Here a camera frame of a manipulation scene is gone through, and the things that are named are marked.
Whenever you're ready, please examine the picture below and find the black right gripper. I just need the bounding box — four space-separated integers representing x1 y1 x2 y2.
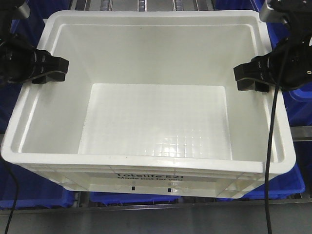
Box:
233 31 312 93

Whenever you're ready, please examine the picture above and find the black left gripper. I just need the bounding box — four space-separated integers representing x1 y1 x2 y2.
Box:
0 34 69 84

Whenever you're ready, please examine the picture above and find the white plastic tote bin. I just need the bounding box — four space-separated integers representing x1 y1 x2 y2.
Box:
0 9 297 198

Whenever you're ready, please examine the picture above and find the black right cable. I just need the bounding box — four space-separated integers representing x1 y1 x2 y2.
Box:
264 41 292 234

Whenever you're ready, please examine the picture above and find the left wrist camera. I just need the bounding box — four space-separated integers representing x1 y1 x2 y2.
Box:
0 0 30 20

